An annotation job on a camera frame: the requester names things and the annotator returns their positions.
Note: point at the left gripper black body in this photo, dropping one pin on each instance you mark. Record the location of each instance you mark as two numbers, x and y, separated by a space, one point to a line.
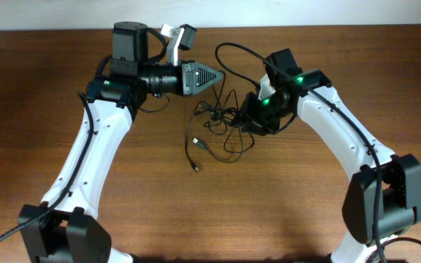
187 79

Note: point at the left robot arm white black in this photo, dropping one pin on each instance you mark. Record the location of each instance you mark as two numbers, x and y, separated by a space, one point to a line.
64 226

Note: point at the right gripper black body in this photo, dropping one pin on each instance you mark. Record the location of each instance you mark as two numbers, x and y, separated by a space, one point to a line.
264 114

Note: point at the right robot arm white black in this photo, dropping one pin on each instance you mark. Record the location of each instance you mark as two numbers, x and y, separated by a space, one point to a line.
383 199

